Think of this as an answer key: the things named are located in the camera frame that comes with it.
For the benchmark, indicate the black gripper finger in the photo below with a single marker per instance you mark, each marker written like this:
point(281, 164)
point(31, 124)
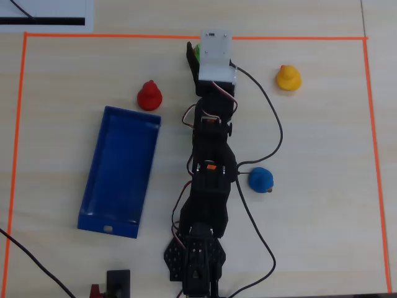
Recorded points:
point(191, 63)

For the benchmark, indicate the green rubber duck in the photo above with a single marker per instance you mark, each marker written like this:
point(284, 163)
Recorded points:
point(197, 51)

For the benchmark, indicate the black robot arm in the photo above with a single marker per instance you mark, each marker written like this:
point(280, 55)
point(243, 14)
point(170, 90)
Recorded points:
point(211, 192)

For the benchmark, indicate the red rubber duck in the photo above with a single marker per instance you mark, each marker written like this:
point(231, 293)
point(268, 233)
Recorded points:
point(149, 97)

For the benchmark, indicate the yellow rubber duck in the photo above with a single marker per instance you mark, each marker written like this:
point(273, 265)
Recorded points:
point(289, 78)

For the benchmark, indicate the blue rubber duck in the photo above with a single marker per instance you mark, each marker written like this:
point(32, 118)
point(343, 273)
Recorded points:
point(261, 180)

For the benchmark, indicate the blue rectangular plastic box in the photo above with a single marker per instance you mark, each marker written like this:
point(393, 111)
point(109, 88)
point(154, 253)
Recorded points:
point(121, 167)

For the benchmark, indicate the orange tape border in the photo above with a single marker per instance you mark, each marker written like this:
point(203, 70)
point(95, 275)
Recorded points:
point(124, 35)

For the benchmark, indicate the white sheet with black strip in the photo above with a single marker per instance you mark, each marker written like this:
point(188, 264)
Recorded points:
point(46, 12)

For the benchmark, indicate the black table clamp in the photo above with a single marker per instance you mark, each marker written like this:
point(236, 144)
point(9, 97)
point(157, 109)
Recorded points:
point(118, 282)

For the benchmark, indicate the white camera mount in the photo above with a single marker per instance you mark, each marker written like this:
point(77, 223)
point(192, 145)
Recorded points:
point(215, 54)

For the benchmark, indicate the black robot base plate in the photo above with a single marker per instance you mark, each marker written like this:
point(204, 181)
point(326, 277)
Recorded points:
point(198, 260)

